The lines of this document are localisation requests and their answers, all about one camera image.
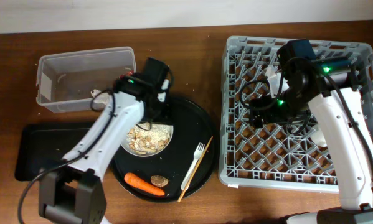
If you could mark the red snack wrapper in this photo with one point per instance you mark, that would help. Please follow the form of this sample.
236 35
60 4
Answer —
128 73

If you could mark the wooden chopstick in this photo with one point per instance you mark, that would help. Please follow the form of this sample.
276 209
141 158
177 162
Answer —
195 169

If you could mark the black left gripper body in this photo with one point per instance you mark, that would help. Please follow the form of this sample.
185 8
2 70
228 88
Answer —
161 113

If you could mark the brown cookie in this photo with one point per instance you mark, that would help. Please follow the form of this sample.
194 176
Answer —
159 181

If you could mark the black rectangular tray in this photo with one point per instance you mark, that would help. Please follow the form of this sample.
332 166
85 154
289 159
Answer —
43 145

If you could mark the white plastic fork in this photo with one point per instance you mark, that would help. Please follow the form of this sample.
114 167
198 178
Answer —
196 156

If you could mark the grey plate with food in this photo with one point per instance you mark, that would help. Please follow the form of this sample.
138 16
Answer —
147 139

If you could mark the clear plastic waste bin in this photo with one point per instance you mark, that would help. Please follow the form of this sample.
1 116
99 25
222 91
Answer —
66 82

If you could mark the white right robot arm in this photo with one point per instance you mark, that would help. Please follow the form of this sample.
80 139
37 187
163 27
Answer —
326 90

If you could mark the round black tray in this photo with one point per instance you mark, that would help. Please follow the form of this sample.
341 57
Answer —
192 125

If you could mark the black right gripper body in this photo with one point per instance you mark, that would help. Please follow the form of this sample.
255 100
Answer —
280 109

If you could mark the small white cup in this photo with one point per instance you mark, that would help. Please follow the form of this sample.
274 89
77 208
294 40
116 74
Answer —
318 138

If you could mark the grey plastic dishwasher rack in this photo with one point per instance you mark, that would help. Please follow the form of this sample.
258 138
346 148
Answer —
269 157

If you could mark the white paper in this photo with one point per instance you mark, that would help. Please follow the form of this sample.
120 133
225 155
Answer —
100 99

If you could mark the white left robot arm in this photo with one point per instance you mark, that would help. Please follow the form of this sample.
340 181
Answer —
72 192

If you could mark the orange carrot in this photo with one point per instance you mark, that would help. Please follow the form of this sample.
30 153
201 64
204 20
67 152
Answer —
136 182

